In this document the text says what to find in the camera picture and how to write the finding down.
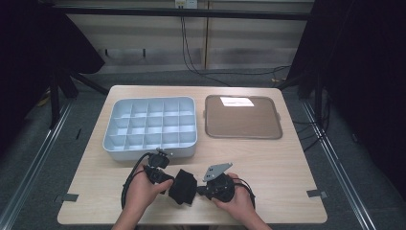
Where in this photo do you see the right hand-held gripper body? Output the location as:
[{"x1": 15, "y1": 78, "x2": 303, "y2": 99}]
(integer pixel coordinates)
[{"x1": 202, "y1": 162, "x2": 237, "y2": 203}]

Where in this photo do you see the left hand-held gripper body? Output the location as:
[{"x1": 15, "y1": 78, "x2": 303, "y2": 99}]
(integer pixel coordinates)
[{"x1": 142, "y1": 148, "x2": 175, "y2": 195}]

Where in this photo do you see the black cloth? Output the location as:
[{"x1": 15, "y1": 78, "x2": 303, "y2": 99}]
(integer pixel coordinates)
[{"x1": 168, "y1": 169, "x2": 198, "y2": 206}]

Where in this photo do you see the person's right hand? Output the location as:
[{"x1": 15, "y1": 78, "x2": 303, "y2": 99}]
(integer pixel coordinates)
[{"x1": 211, "y1": 172, "x2": 257, "y2": 221}]

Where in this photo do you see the person's left hand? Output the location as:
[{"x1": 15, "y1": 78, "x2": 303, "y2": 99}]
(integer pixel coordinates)
[{"x1": 124, "y1": 172, "x2": 174, "y2": 219}]

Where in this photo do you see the light blue divided storage box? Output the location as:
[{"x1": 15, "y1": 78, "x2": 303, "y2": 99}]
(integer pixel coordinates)
[{"x1": 101, "y1": 96, "x2": 198, "y2": 162}]

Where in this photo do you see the brown flat tray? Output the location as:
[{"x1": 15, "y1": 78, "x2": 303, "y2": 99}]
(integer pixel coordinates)
[{"x1": 203, "y1": 94, "x2": 283, "y2": 141}]

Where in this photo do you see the grey tape strip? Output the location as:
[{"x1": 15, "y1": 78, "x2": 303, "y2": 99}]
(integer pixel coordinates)
[
  {"x1": 54, "y1": 193, "x2": 79, "y2": 204},
  {"x1": 305, "y1": 189, "x2": 328, "y2": 198}
]

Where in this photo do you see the black horizontal bar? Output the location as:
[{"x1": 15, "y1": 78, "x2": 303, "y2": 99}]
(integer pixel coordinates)
[{"x1": 52, "y1": 7, "x2": 312, "y2": 22}]

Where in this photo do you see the black curtain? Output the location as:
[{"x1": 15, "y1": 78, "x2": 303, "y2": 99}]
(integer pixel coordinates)
[
  {"x1": 0, "y1": 0, "x2": 106, "y2": 154},
  {"x1": 285, "y1": 0, "x2": 406, "y2": 199}
]

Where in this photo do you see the right hand-held gripper cable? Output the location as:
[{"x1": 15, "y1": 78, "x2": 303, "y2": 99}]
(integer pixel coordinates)
[{"x1": 233, "y1": 177, "x2": 257, "y2": 209}]

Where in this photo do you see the hand-held gripper cable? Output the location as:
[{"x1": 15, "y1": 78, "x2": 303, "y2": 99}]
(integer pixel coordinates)
[
  {"x1": 233, "y1": 177, "x2": 257, "y2": 209},
  {"x1": 120, "y1": 151, "x2": 155, "y2": 211}
]

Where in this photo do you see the left hand-held gripper cable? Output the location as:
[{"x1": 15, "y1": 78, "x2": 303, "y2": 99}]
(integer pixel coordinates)
[{"x1": 120, "y1": 151, "x2": 155, "y2": 211}]

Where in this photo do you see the black floor cable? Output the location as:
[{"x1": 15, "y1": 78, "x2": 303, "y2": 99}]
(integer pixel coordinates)
[{"x1": 180, "y1": 15, "x2": 291, "y2": 87}]

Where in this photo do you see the metal floor rail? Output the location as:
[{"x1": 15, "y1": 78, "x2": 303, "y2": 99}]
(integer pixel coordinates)
[
  {"x1": 0, "y1": 99, "x2": 74, "y2": 230},
  {"x1": 301, "y1": 100, "x2": 376, "y2": 230}
]

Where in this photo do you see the white wall socket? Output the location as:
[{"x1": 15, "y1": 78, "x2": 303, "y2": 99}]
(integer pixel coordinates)
[{"x1": 174, "y1": 0, "x2": 199, "y2": 10}]

